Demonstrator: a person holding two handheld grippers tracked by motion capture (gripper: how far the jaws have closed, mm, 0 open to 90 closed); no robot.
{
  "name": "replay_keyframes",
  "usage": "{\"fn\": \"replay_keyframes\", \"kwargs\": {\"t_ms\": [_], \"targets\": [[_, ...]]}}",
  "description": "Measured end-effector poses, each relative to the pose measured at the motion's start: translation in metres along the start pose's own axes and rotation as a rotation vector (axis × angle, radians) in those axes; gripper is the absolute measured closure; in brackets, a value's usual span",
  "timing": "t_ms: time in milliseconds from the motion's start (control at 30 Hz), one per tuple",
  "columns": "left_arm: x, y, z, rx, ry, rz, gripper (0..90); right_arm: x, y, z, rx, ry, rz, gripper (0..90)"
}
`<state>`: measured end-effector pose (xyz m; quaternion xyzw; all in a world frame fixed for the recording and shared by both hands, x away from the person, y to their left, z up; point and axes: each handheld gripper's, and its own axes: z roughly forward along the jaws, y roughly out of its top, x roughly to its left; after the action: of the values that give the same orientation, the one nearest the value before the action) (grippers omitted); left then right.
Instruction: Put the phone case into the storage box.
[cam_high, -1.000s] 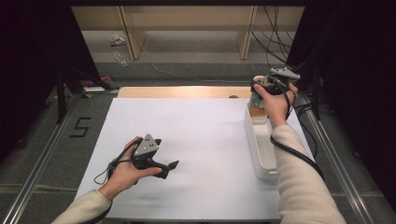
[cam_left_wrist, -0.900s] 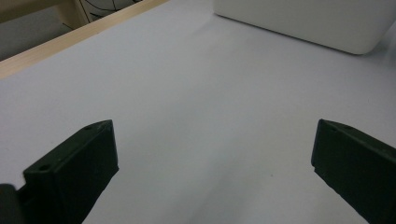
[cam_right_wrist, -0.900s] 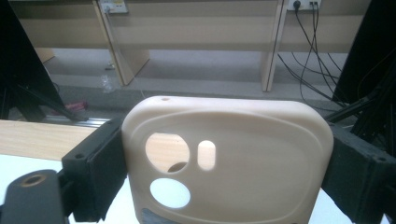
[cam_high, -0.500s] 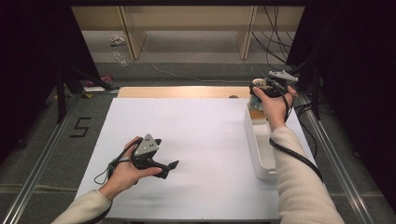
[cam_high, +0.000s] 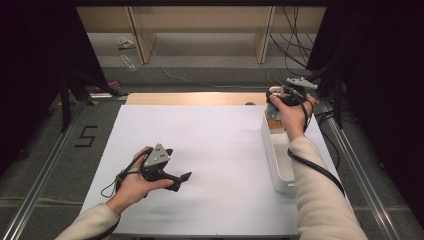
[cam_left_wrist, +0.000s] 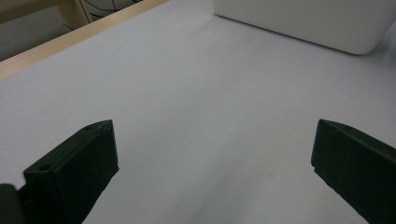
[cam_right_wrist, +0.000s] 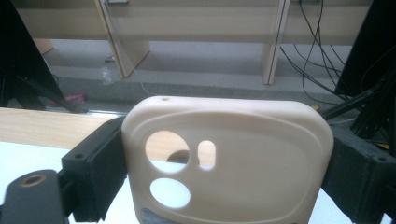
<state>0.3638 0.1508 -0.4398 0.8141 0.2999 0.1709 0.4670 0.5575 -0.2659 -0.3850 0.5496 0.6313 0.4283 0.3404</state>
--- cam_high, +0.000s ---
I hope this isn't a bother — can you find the light wooden shelf unit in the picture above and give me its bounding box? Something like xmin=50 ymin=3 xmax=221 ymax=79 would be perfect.
xmin=76 ymin=5 xmax=328 ymax=65

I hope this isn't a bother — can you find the bundle of black cables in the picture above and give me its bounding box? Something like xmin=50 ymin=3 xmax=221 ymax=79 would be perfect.
xmin=269 ymin=5 xmax=317 ymax=78

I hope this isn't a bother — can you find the wooden table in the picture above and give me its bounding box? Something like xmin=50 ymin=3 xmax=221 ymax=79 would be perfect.
xmin=125 ymin=92 xmax=268 ymax=107

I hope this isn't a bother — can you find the person's right hand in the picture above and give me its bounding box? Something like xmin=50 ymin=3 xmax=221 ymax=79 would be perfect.
xmin=269 ymin=93 xmax=318 ymax=143

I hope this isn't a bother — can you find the right hand-held gripper cable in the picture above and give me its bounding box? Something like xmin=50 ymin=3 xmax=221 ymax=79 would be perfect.
xmin=286 ymin=88 xmax=347 ymax=198

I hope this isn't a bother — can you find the black metal stand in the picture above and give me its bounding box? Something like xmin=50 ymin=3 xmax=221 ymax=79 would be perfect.
xmin=59 ymin=70 xmax=130 ymax=134
xmin=306 ymin=63 xmax=345 ymax=130

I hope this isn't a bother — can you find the small white litter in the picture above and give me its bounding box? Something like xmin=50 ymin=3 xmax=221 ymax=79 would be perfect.
xmin=117 ymin=36 xmax=136 ymax=51

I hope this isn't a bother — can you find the left hand-held gripper cable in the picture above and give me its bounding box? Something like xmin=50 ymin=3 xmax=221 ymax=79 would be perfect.
xmin=100 ymin=155 xmax=148 ymax=200

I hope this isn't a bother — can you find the hand-held gripper cable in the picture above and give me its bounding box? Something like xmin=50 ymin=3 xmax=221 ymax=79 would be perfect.
xmin=286 ymin=88 xmax=347 ymax=198
xmin=100 ymin=155 xmax=148 ymax=200

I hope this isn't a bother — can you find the aluminium floor rail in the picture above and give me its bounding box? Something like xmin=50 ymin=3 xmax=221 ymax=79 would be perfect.
xmin=318 ymin=99 xmax=401 ymax=240
xmin=0 ymin=99 xmax=88 ymax=240

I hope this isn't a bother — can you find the pink item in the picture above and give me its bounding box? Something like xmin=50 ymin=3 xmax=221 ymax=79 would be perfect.
xmin=92 ymin=79 xmax=121 ymax=94

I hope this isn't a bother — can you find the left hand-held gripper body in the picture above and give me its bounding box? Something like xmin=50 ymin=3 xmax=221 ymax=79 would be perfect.
xmin=139 ymin=142 xmax=176 ymax=185

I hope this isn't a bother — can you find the white board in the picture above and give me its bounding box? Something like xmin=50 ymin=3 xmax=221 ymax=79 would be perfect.
xmin=79 ymin=104 xmax=352 ymax=238

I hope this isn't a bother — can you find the person's left hand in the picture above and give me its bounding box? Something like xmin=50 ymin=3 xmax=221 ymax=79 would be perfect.
xmin=106 ymin=145 xmax=175 ymax=217

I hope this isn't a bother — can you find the dark curtain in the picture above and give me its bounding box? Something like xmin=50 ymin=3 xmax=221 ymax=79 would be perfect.
xmin=306 ymin=0 xmax=424 ymax=219
xmin=0 ymin=0 xmax=109 ymax=174

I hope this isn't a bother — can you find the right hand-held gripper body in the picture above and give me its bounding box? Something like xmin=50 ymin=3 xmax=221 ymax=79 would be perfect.
xmin=265 ymin=76 xmax=319 ymax=108

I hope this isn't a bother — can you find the white oblong plastic bin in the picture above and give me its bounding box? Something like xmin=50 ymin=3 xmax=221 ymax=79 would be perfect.
xmin=260 ymin=108 xmax=298 ymax=195

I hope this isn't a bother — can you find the clear plastic bottle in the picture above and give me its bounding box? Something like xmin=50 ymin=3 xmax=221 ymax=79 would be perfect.
xmin=120 ymin=54 xmax=139 ymax=73

